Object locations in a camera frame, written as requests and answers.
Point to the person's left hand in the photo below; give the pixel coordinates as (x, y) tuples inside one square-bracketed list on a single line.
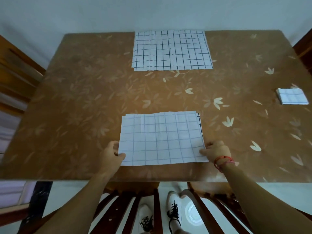
[(108, 157)]

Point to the person's right hand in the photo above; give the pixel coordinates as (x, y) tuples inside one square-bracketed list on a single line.
[(219, 151)]

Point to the person's right thumb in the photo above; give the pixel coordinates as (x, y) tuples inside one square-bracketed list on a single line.
[(204, 152)]

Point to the person's left thumb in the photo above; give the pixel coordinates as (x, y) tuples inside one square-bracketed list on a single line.
[(121, 156)]

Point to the person's left forearm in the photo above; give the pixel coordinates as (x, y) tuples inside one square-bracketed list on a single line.
[(80, 204)]

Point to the person's right forearm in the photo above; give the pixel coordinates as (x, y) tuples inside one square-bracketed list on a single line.
[(256, 197)]

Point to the dark wooden slatted chair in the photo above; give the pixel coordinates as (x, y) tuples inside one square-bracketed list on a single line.
[(214, 202), (129, 212)]

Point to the white shoe with black laces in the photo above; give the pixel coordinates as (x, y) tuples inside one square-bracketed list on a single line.
[(174, 209), (146, 220)]

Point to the brown leaf-print table cover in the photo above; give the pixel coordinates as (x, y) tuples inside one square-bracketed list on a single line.
[(97, 95)]

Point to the small folded checked cloth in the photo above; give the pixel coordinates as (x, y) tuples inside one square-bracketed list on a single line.
[(292, 96)]

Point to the spread white checked cloth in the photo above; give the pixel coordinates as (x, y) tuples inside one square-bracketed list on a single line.
[(171, 49)]

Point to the brown wooden chair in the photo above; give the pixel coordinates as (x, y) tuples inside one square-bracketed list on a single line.
[(17, 73), (303, 53)]

